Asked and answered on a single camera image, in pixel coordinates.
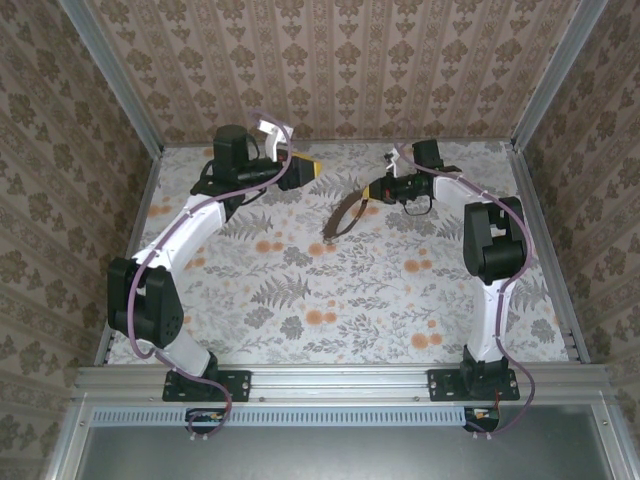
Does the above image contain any floral patterned table cover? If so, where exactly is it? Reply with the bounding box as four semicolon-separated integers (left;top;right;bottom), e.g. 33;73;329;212
107;141;576;367

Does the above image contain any grey metal front panel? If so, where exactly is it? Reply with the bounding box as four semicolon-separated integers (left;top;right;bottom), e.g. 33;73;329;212
44;402;640;480

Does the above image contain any aluminium table side rail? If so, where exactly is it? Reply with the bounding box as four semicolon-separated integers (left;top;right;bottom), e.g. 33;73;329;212
502;141;592;365
94;147;165;366

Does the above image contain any aluminium frame post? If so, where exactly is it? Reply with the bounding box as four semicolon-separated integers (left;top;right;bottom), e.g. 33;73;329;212
509;0;612;154
59;0;166;157

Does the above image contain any aluminium mounting rail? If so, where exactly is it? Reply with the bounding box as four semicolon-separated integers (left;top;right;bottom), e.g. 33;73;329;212
74;364;612;402

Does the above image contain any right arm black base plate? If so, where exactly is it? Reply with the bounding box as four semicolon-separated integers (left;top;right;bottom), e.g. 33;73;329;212
427;368;520;403

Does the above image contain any white slotted cable duct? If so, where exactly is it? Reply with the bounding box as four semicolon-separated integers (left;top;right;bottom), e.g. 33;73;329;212
92;405;467;427

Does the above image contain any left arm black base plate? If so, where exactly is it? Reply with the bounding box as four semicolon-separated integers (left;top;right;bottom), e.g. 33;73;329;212
163;368;251;403

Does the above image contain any black connector box with wires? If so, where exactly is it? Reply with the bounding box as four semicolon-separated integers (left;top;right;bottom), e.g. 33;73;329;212
463;405;502;433
185;407;227;434

